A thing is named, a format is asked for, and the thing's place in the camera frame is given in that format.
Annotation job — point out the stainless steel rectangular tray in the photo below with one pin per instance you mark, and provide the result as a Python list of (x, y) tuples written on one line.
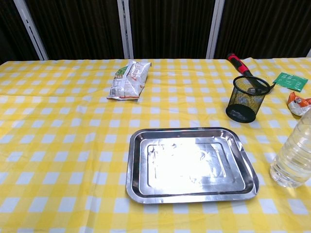
[(184, 167)]

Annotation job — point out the crumpled orange white packet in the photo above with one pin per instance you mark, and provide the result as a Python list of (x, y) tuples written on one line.
[(300, 105)]

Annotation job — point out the yellow white checked tablecloth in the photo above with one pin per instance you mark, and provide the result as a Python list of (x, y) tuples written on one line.
[(60, 145)]

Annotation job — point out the green flat sachet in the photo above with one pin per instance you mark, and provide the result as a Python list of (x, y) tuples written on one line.
[(290, 81)]

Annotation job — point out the white snack bag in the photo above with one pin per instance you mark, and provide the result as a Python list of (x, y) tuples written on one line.
[(128, 82)]

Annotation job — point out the transparent plastic bottle white cap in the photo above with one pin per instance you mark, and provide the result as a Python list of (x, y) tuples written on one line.
[(294, 155)]

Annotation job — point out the black mesh pen cup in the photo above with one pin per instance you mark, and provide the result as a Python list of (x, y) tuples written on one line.
[(243, 106)]

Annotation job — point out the white partition post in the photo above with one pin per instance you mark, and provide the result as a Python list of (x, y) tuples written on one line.
[(215, 29), (309, 54), (125, 29), (30, 29)]

